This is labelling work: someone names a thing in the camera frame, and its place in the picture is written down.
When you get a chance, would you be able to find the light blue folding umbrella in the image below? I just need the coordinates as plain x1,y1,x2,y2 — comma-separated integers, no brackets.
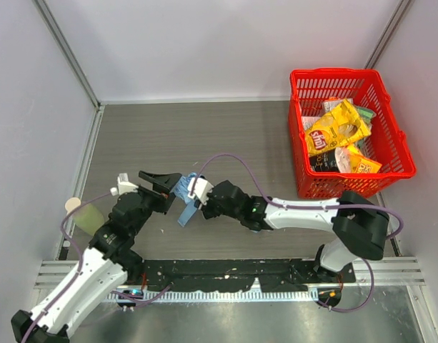
172,172,273,235

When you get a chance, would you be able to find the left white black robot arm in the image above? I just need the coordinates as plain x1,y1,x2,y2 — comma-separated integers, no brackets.
11,171,182,342

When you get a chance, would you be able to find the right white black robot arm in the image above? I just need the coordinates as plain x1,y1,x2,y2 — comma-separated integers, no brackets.
189,179,389,281

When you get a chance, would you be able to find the green bottle beige cap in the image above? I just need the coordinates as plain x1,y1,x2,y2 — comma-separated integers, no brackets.
64,197,105,236

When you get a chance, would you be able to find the black snack bag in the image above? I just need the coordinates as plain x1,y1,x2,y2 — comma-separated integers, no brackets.
309,149,339,172

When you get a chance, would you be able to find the white red snack packet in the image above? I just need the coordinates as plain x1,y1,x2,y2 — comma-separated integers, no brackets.
301,116,319,131

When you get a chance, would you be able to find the yellow orange snack bag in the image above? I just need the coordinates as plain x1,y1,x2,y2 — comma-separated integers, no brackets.
335,144,382,174

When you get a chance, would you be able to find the yellow Lays chip bag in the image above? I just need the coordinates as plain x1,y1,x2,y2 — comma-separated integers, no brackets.
304,99,372,156

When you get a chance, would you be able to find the green snack packet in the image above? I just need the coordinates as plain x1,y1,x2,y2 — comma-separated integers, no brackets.
355,106,377,124

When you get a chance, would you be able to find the red plastic shopping basket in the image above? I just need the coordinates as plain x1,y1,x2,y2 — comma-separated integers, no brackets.
288,68,417,199

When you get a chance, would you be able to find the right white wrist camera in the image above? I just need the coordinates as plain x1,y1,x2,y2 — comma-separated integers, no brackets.
187,177,214,209

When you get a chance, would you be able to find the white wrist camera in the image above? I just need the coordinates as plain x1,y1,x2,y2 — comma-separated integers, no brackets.
187,177,214,209
110,173,139,197

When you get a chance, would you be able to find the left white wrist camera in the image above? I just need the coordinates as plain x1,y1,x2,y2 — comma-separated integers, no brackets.
110,173,139,197

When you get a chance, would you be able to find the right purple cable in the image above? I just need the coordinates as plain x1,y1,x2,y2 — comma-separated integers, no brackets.
189,153,405,315

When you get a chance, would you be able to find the purple cable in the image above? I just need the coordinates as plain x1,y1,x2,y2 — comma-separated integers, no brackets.
189,153,405,315
24,191,171,343

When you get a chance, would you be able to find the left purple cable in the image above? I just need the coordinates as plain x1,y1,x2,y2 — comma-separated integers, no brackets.
24,191,171,343

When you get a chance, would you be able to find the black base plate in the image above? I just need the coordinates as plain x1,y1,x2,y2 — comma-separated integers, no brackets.
128,259,356,293

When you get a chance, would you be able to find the aluminium front rail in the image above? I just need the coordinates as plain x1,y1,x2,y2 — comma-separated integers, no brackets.
104,288,319,304

